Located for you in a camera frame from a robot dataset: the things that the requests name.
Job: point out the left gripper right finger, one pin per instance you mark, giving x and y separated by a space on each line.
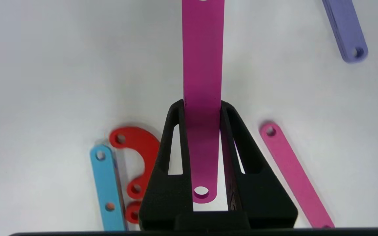
261 196

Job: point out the large red arc piece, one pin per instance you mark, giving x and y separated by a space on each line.
143 144
131 213

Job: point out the long pink bar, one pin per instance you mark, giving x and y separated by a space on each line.
294 173
202 65

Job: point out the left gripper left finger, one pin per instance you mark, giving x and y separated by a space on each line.
162 196

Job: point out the long blue bar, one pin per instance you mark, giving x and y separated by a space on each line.
107 183

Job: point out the short purple bar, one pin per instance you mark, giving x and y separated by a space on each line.
345 29

